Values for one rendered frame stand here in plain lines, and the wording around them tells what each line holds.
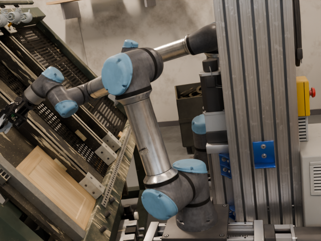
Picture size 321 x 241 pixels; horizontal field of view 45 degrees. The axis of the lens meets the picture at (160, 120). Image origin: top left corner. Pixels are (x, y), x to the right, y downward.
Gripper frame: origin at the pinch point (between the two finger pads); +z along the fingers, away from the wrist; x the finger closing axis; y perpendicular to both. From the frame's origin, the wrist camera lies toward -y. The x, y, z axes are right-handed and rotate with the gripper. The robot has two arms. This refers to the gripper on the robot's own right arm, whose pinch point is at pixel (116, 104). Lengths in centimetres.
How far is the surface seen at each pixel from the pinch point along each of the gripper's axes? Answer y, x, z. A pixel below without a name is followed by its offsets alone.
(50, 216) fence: -2, 65, 32
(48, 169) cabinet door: 13, 41, 28
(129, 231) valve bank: -33, 38, 45
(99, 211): -16, 40, 39
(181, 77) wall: -1, -360, 66
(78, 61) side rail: 68, -115, 22
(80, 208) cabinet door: -8, 45, 38
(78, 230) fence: -14, 62, 36
